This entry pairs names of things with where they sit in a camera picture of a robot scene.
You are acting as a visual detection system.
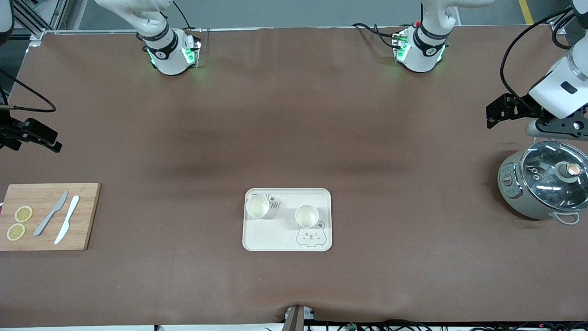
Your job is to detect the white paper cup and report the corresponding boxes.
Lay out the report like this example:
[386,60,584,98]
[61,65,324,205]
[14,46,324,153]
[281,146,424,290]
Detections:
[295,205,320,229]
[246,194,271,220]

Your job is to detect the grey plastic knife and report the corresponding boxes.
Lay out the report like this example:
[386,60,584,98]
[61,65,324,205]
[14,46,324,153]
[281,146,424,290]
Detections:
[33,191,69,237]

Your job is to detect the glass pot lid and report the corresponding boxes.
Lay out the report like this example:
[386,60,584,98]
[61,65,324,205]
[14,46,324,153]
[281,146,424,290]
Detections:
[520,141,588,212]

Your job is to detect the grey electric cooking pot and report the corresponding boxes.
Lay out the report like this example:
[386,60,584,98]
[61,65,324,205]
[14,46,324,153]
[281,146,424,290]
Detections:
[498,140,588,226]

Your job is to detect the white plastic knife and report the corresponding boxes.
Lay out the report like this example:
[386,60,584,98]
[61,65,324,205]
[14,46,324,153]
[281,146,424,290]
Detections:
[54,195,80,245]

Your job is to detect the bamboo cutting board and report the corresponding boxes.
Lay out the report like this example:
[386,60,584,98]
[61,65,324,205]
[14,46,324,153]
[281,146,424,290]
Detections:
[0,183,102,251]

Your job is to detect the brown table mat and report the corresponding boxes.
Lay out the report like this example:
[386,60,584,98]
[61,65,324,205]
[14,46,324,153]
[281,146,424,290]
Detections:
[0,25,588,328]

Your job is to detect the cream bear print tray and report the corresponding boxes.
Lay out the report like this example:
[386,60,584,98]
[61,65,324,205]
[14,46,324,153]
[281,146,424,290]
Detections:
[242,188,333,252]

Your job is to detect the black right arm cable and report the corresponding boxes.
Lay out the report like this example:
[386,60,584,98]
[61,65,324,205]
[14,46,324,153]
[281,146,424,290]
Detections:
[0,69,57,113]

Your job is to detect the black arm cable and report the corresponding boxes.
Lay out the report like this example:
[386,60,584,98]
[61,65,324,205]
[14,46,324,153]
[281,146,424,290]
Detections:
[500,6,575,109]
[0,69,57,113]

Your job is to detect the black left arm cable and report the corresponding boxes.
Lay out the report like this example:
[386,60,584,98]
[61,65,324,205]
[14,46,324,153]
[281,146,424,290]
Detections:
[500,6,575,109]

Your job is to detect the aluminium frame profile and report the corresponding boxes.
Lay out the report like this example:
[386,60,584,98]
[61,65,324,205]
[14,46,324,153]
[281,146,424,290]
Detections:
[11,0,70,40]

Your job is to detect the black base cable bundle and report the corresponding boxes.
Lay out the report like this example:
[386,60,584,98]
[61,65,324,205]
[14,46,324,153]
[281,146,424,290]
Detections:
[352,22,406,49]

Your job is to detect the metal table edge bracket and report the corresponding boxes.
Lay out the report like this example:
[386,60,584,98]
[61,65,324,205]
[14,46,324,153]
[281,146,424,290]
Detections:
[282,305,317,331]

